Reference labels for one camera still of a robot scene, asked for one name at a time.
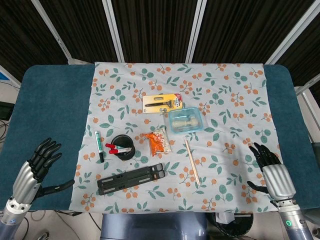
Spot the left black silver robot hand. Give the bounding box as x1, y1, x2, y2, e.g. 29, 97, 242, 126
11, 137, 76, 205

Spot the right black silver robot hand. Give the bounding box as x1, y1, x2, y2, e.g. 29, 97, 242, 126
246, 141, 298, 202

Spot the black capped marker pen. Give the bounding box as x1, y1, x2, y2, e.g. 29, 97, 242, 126
94, 130, 105, 163

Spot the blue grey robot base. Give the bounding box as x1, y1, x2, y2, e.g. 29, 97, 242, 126
100, 212, 208, 240

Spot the red capped marker pen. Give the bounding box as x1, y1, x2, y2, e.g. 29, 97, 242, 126
108, 148, 131, 155
105, 143, 131, 152

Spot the black round pen holder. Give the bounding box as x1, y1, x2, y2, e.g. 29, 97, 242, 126
110, 134, 136, 161

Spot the black waste bin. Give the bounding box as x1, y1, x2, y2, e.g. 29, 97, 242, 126
207, 212, 255, 238

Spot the black box device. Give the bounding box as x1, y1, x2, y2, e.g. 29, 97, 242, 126
0, 101, 15, 121

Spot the teal table cover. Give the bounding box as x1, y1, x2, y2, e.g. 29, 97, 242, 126
0, 64, 320, 211

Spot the floral print tablecloth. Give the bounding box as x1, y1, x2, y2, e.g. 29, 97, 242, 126
68, 61, 285, 214

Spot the wooden chopstick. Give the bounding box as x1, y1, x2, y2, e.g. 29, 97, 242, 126
184, 139, 202, 186

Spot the black folding laptop stand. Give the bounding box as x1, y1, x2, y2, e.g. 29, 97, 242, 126
96, 163, 166, 196

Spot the cream plastic fitting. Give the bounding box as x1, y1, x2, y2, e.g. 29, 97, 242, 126
171, 116, 200, 131

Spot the clear blue plastic container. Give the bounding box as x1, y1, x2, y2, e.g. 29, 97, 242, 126
164, 106, 205, 136

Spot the orange snack packet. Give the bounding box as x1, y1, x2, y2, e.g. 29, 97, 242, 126
144, 126, 173, 157

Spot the yellow carded razor pack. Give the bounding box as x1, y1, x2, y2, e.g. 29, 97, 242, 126
142, 93, 183, 115

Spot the white frame post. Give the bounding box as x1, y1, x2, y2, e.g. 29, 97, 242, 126
101, 0, 125, 63
264, 0, 320, 65
31, 0, 74, 62
185, 0, 208, 63

